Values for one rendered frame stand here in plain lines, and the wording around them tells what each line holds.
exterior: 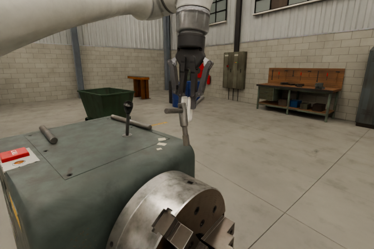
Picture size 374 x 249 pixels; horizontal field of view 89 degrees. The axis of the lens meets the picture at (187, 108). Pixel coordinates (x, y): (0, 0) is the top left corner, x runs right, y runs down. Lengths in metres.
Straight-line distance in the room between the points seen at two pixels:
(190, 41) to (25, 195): 0.50
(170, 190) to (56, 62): 10.00
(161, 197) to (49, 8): 0.39
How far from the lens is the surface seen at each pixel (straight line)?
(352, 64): 6.91
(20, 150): 0.77
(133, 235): 0.47
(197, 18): 0.52
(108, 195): 0.52
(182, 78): 0.53
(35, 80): 10.32
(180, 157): 0.65
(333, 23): 7.19
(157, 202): 0.47
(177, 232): 0.45
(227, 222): 0.62
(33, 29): 0.29
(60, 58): 10.36
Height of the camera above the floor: 1.52
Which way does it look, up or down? 13 degrees down
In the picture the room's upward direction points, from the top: straight up
